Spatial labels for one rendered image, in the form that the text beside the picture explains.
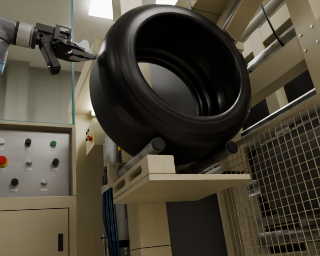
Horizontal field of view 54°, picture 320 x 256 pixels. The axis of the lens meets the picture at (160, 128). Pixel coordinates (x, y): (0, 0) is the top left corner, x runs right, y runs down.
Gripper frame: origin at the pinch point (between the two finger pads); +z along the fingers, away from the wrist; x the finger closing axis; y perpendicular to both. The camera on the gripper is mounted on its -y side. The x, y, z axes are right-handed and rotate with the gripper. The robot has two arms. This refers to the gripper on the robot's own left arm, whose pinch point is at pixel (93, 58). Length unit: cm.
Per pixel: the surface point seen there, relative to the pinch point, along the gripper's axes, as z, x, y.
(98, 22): 45, 248, 248
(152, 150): 19.6, -6.6, -33.1
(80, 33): 25, 277, 246
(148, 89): 15.5, -12.8, -16.0
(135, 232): 29, 33, -53
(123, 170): 19.0, 19.9, -32.2
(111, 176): 16.2, 25.9, -32.8
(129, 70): 9.4, -12.4, -10.3
